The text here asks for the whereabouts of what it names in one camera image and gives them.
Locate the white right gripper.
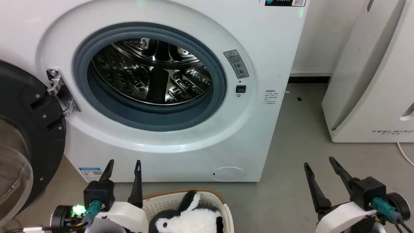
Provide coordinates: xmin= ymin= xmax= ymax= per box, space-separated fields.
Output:
xmin=304 ymin=157 xmax=411 ymax=233

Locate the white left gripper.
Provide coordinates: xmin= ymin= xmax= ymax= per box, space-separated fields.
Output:
xmin=50 ymin=159 xmax=149 ymax=233

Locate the black and white plush toy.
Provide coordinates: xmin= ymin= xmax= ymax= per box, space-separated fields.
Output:
xmin=149 ymin=191 xmax=224 ymax=233

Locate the black washing machine door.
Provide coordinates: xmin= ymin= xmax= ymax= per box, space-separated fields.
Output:
xmin=0 ymin=60 xmax=67 ymax=224

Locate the stainless steel washing machine drum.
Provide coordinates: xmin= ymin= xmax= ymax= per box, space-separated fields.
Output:
xmin=92 ymin=38 xmax=213 ymax=105

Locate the silver metal door hinge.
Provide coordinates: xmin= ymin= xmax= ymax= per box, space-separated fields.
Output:
xmin=46 ymin=69 xmax=81 ymax=117

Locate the blue white energy label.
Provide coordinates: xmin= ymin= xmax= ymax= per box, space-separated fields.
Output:
xmin=78 ymin=167 xmax=104 ymax=183

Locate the white perforated laundry basket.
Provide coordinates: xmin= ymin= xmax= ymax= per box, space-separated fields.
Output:
xmin=142 ymin=189 xmax=235 ymax=233

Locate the grey rubber door gasket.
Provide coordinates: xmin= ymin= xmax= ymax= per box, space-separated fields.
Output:
xmin=73 ymin=22 xmax=227 ymax=132

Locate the oval filter cover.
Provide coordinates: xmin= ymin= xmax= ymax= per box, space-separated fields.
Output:
xmin=212 ymin=167 xmax=246 ymax=182

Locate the small printed text label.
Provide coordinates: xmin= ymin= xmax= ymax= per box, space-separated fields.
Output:
xmin=263 ymin=90 xmax=278 ymax=106

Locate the white air purifier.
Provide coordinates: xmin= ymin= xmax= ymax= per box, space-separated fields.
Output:
xmin=321 ymin=0 xmax=414 ymax=143

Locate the grey warning sticker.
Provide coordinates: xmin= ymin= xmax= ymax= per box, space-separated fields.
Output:
xmin=223 ymin=49 xmax=250 ymax=79

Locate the white front-load washing machine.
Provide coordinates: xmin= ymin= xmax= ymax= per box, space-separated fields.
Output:
xmin=0 ymin=0 xmax=308 ymax=183

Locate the dark control panel sticker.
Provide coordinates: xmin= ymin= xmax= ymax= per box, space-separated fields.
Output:
xmin=265 ymin=0 xmax=306 ymax=7

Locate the teal plug left camera cable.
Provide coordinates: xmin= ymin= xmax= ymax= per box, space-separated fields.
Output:
xmin=0 ymin=200 xmax=103 ymax=233

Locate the teal plug camera cable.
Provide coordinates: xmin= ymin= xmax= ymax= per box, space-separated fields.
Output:
xmin=0 ymin=200 xmax=103 ymax=233
xmin=372 ymin=197 xmax=414 ymax=233

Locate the teal plug right camera cable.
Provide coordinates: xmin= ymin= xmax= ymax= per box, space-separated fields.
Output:
xmin=372 ymin=197 xmax=414 ymax=233

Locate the white power cable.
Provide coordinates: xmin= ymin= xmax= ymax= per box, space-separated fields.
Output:
xmin=397 ymin=142 xmax=414 ymax=167

